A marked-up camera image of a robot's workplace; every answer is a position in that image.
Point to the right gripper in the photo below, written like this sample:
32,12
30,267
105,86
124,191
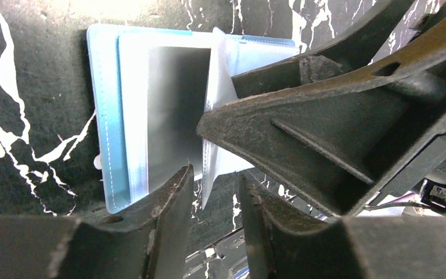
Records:
426,168

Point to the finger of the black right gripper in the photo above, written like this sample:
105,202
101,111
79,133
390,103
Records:
335,143
352,50

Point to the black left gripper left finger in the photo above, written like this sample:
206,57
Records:
146,240

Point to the grey card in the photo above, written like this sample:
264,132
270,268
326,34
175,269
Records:
177,83

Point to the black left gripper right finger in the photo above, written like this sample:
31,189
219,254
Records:
284,242

